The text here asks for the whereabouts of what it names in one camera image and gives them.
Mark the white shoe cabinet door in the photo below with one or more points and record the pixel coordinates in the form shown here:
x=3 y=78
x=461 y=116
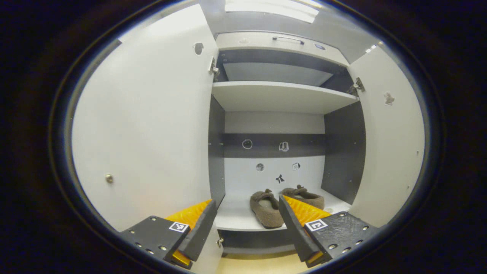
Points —
x=392 y=152
x=152 y=125

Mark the brown fuzzy shoe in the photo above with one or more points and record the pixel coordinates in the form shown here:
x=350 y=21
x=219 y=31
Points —
x=310 y=198
x=267 y=211

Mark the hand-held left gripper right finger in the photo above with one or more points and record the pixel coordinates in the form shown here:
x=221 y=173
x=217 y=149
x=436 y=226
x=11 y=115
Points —
x=295 y=228

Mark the ceiling light panel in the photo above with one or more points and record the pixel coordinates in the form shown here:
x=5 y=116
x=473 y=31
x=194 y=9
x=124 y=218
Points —
x=272 y=9
x=373 y=48

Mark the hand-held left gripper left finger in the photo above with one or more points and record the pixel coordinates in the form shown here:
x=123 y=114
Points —
x=198 y=232

